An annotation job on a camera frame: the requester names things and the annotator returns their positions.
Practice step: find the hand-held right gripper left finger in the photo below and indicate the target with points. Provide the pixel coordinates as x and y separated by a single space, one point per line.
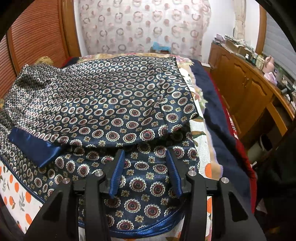
116 173

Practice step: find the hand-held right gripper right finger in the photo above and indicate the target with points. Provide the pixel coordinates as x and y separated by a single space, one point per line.
174 173

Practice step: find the navy patterned satin pajama top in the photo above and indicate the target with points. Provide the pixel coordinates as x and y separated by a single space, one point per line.
92 104

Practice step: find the navy blue blanket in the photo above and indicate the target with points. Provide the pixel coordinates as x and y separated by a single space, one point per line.
217 120

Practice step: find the red bedsheet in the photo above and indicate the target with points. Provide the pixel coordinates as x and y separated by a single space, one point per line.
233 125

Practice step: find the white waste bin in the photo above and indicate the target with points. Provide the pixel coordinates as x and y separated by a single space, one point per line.
261 148

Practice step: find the orange fruit print sheet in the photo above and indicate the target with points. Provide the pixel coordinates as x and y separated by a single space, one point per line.
16 197

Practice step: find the wooden sideboard cabinet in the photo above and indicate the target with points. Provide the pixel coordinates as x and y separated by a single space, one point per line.
245 83

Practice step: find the cardboard box with blue cloth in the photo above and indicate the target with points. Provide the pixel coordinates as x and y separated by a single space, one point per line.
160 47

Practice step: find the golden patterned pillow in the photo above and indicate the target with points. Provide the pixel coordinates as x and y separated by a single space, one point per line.
42 61

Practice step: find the pink tissue pack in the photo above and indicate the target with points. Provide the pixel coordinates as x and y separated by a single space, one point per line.
270 76

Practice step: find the group of white bottles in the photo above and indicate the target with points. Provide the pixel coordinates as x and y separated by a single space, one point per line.
259 60

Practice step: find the clutter pile on cabinet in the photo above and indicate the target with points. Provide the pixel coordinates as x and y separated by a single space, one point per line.
235 45

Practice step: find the pink bottle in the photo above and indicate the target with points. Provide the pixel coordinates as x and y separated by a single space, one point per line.
270 64

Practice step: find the sheer circle patterned curtain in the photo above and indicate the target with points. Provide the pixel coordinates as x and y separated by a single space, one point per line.
138 25

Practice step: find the wooden slatted wardrobe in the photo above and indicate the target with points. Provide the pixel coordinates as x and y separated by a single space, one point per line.
30 41

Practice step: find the beige tied window curtain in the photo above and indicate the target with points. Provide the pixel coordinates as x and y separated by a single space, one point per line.
239 20

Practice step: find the grey window blind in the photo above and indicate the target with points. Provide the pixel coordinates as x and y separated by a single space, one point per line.
279 34

